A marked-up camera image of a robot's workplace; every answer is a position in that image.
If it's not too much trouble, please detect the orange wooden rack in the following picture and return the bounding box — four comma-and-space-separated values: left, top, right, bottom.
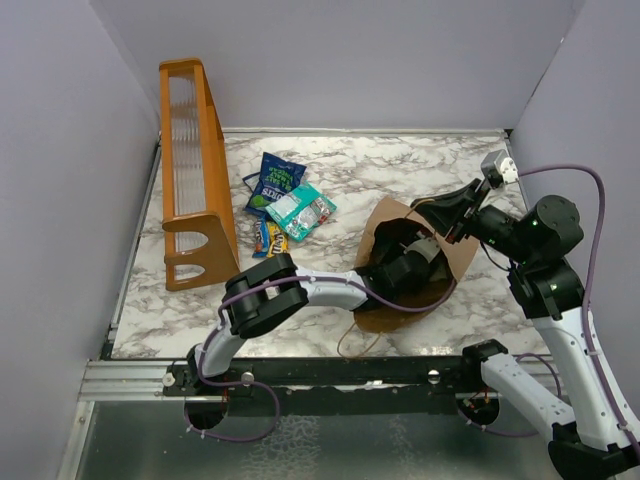
159, 58, 239, 291

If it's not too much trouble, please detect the yellow M&M's packet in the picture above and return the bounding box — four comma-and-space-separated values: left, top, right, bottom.
266, 221, 289, 258

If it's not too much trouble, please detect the green snack packet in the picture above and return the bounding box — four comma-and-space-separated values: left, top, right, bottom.
266, 182, 337, 242

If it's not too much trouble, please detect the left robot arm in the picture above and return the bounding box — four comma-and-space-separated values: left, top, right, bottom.
186, 251, 430, 395

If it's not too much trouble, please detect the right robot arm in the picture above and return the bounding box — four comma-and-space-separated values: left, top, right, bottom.
411, 179, 639, 479

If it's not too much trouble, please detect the small blue candy bar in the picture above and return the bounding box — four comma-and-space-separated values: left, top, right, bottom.
252, 217, 271, 258

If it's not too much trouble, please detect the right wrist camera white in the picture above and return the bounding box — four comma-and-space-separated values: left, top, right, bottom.
481, 149, 519, 189

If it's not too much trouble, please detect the blue Burts crisps packet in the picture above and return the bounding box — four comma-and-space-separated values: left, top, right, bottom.
244, 152, 306, 216

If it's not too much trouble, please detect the dark blue snack packet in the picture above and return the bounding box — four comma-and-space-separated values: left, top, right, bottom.
242, 172, 260, 192

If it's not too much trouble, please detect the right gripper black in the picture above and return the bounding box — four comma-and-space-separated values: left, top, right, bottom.
411, 177, 537, 265

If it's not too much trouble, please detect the brown paper bag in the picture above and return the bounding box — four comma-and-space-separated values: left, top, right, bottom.
336, 197, 479, 359

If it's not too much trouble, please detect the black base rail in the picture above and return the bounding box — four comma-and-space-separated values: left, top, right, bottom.
162, 356, 490, 417

